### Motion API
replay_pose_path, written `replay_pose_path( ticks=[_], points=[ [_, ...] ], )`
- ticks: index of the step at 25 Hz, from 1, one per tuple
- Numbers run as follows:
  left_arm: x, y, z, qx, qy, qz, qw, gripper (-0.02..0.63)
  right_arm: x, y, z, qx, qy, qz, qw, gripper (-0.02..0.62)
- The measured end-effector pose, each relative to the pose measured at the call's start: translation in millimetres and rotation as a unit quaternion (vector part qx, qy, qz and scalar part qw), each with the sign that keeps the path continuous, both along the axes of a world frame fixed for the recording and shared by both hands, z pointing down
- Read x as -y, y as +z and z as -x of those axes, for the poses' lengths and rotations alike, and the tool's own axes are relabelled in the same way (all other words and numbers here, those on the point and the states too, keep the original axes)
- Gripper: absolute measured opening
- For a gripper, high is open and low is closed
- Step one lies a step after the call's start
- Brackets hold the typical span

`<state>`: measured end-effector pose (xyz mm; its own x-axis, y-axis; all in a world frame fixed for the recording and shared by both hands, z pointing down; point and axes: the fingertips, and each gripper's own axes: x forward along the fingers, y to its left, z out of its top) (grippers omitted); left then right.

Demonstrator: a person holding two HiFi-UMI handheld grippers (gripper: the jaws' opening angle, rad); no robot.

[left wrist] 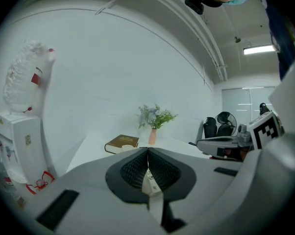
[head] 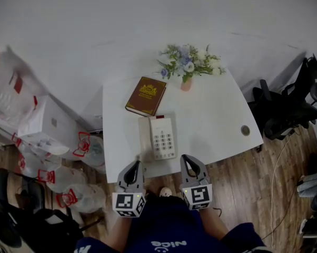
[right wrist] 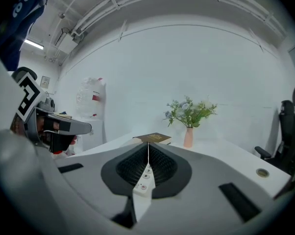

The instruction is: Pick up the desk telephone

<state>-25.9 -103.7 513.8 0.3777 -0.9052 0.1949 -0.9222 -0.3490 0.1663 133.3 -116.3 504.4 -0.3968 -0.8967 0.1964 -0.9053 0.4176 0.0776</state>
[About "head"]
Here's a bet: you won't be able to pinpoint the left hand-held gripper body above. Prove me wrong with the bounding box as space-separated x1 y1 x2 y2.
112 179 147 218

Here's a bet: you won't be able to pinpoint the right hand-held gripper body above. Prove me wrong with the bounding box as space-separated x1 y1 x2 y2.
181 176 213 211

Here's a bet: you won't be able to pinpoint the white desk telephone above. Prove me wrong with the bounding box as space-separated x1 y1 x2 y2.
137 112 179 164

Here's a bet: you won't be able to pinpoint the person's left forearm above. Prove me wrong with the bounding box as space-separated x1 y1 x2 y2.
105 214 135 253

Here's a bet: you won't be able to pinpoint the person's right forearm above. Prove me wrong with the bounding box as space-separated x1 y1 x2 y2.
199 209 230 241

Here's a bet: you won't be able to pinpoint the white desk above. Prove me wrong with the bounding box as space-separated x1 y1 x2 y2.
102 66 265 184

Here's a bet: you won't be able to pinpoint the person's light shoe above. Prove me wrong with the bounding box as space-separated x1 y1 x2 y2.
158 187 173 198

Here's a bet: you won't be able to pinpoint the clear plastic water jug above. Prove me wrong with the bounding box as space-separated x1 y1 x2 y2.
73 131 106 169

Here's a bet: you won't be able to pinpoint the person's dark blue shirt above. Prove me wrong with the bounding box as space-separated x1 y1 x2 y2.
73 193 269 253

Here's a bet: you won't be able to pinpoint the clear red-printed plastic bag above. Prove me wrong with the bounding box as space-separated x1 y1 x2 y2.
37 166 87 193
55 183 107 214
11 131 70 179

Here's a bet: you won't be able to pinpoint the brown hardcover book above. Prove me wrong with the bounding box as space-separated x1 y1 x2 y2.
124 76 167 117

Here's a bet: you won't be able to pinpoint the white cardboard box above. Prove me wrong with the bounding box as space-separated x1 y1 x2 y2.
17 93 91 153

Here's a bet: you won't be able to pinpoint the pink flower vase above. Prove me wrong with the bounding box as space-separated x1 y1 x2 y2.
180 77 193 92

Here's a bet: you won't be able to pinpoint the black office chair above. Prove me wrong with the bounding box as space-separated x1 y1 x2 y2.
247 52 317 141

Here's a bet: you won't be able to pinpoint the black swivel chair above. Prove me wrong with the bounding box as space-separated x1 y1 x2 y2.
0 167 82 250

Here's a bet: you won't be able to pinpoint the blue and white flower bouquet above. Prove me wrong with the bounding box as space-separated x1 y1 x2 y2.
155 43 227 84

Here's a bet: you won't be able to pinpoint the folded blue jeans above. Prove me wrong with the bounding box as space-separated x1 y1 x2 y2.
296 171 317 200

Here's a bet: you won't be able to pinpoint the white floor cable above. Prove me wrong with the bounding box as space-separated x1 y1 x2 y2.
261 133 295 249

